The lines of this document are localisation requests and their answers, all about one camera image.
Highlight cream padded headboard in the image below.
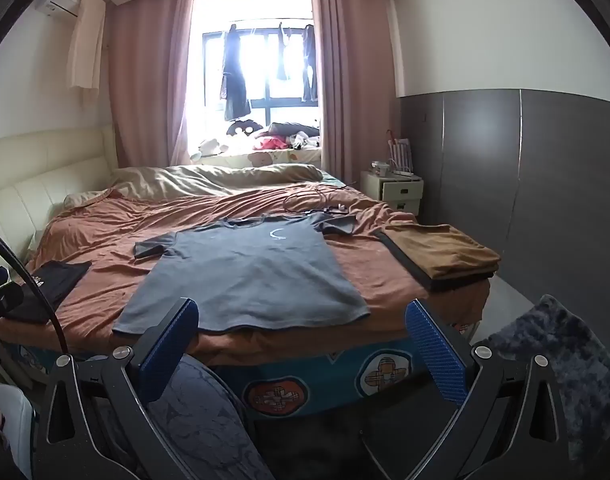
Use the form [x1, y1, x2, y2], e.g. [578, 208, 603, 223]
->
[0, 126, 118, 266]

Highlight dark hanging trousers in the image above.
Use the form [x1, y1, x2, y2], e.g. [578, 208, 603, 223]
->
[300, 24, 320, 103]

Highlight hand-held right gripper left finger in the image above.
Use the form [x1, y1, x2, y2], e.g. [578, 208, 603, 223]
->
[32, 297, 201, 480]

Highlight cream printed window cushion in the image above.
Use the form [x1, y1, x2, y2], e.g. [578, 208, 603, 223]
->
[200, 146, 322, 167]

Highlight cream nightstand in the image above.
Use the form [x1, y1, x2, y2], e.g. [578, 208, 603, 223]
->
[360, 169, 425, 216]

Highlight long dark hanging garment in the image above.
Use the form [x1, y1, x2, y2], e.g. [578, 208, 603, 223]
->
[220, 24, 253, 122]

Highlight pink curtain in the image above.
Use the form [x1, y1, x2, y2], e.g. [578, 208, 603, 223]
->
[311, 0, 401, 181]
[106, 0, 198, 171]

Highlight white crumpled cloth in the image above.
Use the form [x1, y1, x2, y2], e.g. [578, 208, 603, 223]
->
[287, 130, 321, 150]

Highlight beige duvet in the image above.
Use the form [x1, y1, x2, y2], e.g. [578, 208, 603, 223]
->
[62, 162, 325, 211]

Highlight orange-brown blanket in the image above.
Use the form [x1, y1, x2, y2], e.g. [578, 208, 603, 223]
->
[0, 182, 491, 366]

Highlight window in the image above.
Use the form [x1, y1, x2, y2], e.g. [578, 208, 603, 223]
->
[187, 0, 322, 153]

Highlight dark folded cloth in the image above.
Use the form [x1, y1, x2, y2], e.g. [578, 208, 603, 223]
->
[267, 121, 321, 138]

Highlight black white-printed folded garment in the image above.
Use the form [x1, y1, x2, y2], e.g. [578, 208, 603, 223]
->
[0, 260, 93, 323]

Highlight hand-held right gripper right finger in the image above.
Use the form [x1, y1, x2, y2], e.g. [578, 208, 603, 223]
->
[406, 299, 578, 480]

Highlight brown folded garment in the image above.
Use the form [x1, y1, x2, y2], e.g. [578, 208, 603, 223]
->
[382, 224, 502, 281]

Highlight person's leg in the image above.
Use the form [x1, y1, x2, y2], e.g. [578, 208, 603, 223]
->
[85, 355, 263, 480]

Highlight thin black looped cable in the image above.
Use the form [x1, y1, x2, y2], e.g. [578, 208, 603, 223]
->
[283, 185, 358, 216]

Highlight blue flower-printed bed sheet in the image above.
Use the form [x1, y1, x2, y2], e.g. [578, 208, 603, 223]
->
[0, 332, 431, 418]

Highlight grey t-shirt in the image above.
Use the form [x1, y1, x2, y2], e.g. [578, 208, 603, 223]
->
[112, 211, 371, 337]

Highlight black and white plush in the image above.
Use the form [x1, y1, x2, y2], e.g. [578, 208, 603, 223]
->
[226, 119, 263, 138]

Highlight striped gift bag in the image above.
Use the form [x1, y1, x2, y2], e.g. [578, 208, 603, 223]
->
[385, 129, 413, 173]

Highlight dark fuzzy blanket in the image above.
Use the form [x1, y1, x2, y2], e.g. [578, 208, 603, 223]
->
[472, 294, 610, 466]

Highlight white plush toy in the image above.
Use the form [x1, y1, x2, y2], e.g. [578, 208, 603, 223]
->
[192, 137, 231, 158]

